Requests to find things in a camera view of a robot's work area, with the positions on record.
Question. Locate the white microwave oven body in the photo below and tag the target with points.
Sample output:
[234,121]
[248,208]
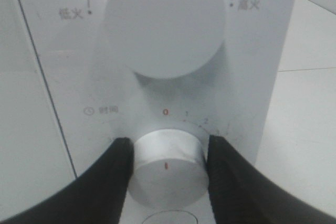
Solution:
[98,99]

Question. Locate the round white door button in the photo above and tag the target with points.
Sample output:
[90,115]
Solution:
[171,217]

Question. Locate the white microwave knob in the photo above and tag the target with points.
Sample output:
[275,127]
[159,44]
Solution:
[164,39]
[169,170]

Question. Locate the white microwave door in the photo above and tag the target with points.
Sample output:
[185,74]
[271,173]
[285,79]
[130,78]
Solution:
[34,160]

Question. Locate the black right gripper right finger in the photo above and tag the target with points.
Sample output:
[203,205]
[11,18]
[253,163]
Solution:
[239,193]

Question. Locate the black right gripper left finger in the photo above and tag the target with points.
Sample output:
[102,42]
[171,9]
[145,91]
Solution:
[96,196]

